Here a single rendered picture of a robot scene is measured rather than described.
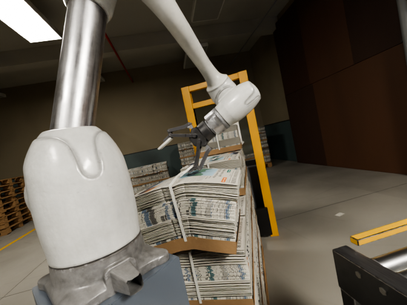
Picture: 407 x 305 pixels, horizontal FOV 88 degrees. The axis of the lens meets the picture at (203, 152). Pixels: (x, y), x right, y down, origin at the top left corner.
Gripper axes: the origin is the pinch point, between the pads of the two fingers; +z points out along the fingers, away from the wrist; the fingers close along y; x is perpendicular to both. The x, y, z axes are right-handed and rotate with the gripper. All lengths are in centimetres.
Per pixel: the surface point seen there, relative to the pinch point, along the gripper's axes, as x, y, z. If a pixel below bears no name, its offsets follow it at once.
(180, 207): -14.0, 15.5, 2.4
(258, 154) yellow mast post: 159, 36, -22
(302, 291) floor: 74, 123, 13
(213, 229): -14.9, 27.2, -2.2
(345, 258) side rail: -15, 55, -28
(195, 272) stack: -9.8, 37.1, 15.7
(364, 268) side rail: -21, 56, -30
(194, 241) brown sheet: -14.7, 26.9, 5.6
